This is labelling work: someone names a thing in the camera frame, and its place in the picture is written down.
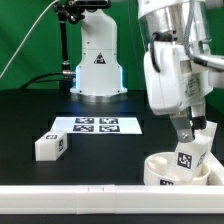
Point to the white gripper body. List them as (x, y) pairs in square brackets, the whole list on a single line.
[(179, 83)]

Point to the white marker sheet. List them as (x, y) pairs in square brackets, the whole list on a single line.
[(97, 125)]

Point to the black camera stand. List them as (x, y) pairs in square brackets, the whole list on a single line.
[(67, 11)]

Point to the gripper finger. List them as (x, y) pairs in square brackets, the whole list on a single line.
[(198, 114), (182, 125)]

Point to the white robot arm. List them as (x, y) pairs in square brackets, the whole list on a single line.
[(179, 22)]

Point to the white L-shaped fence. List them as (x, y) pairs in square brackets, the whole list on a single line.
[(112, 199)]

